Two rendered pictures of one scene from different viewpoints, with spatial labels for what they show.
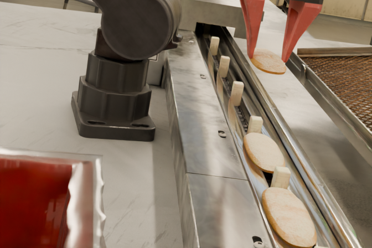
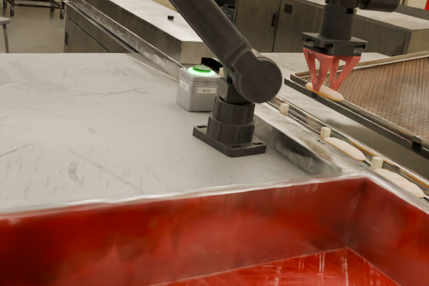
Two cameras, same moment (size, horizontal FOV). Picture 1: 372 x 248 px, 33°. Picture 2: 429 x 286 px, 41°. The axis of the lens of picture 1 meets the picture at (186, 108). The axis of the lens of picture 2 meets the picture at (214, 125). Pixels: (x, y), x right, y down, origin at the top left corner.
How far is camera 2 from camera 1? 0.51 m
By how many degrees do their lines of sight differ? 21
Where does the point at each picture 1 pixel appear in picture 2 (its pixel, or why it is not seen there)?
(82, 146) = (239, 163)
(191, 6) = (198, 46)
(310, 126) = not seen: hidden behind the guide
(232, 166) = (352, 161)
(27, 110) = (179, 145)
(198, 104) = (284, 124)
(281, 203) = (394, 177)
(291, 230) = (412, 190)
